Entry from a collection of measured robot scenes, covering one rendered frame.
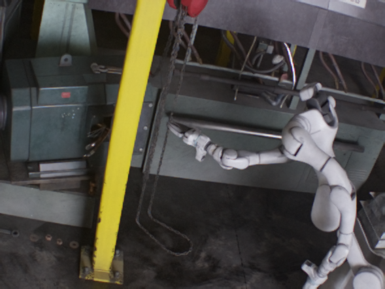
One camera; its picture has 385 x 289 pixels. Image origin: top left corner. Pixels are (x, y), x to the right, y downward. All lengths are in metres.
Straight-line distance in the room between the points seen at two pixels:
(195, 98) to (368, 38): 1.15
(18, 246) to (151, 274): 0.73
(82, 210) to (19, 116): 0.71
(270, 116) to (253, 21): 0.63
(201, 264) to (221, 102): 0.96
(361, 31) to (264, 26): 0.63
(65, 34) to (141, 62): 1.13
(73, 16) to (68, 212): 1.10
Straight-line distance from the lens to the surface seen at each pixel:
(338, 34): 3.25
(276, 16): 3.09
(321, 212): 2.44
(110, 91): 2.64
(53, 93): 2.51
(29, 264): 2.81
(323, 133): 2.32
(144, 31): 2.01
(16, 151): 2.66
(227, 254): 3.10
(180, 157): 3.43
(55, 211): 2.98
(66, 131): 2.65
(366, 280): 2.56
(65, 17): 3.09
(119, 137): 2.24
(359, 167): 3.80
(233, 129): 3.24
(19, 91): 2.53
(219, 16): 3.04
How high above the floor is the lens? 2.12
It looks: 33 degrees down
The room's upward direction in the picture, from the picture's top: 15 degrees clockwise
